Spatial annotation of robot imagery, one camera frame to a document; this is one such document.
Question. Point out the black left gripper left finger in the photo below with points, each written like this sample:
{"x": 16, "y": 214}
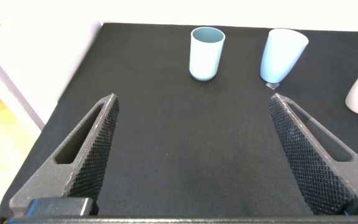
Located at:
{"x": 57, "y": 183}

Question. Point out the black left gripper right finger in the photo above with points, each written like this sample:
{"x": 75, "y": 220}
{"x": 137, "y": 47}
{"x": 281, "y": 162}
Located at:
{"x": 328, "y": 174}

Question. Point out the light blue plastic cup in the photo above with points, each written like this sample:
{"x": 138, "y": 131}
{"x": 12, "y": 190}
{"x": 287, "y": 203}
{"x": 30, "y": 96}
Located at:
{"x": 278, "y": 59}

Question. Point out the teal plastic cup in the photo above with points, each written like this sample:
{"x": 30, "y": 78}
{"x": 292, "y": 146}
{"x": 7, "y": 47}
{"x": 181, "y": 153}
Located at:
{"x": 204, "y": 59}

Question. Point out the small clear tape piece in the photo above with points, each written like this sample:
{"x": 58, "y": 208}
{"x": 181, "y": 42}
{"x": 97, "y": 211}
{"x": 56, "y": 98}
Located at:
{"x": 272, "y": 85}

